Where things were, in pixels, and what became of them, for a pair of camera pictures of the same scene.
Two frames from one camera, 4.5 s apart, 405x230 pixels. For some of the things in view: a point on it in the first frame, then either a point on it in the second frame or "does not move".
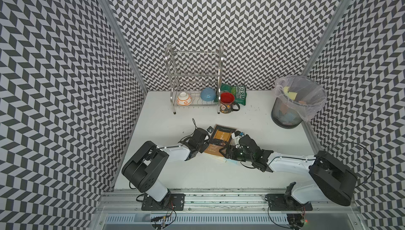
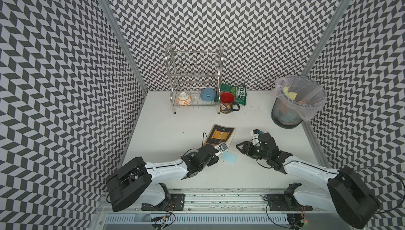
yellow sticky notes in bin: (292, 95) does not move
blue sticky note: (230, 161) does not move
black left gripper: (205, 145) to (213, 161)
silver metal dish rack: (195, 77) does not move
